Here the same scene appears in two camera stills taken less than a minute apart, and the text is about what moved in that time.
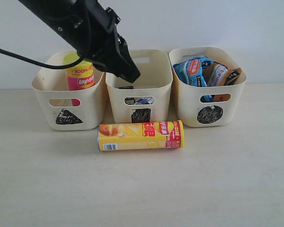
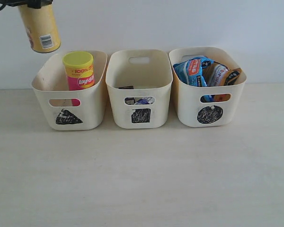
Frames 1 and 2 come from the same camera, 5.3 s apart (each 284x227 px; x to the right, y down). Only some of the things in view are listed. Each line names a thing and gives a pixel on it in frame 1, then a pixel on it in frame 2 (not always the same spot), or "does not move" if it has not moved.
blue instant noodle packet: x=190 y=72 does not move
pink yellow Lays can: x=80 y=76 does not move
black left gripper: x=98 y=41 -> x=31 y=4
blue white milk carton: x=146 y=100 does not move
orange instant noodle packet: x=217 y=74 does not move
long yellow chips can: x=141 y=135 -> x=41 y=27
